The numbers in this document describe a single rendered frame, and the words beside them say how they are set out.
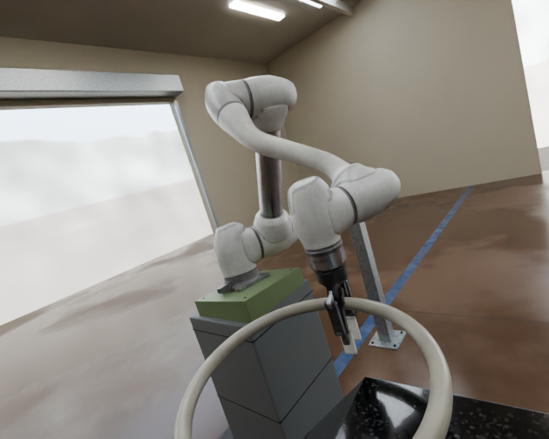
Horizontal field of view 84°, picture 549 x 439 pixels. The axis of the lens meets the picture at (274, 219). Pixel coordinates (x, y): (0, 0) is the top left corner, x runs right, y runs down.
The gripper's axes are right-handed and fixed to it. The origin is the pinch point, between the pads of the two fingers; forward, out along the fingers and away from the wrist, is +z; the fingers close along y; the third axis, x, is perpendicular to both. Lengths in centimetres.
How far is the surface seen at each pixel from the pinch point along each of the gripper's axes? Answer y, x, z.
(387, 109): -639, -58, -50
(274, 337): -19.8, -39.3, 17.5
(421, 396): 16.0, 16.9, 0.1
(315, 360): -36, -35, 42
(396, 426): 23.1, 13.3, -0.4
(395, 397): 16.9, 12.5, 0.1
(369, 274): -116, -27, 45
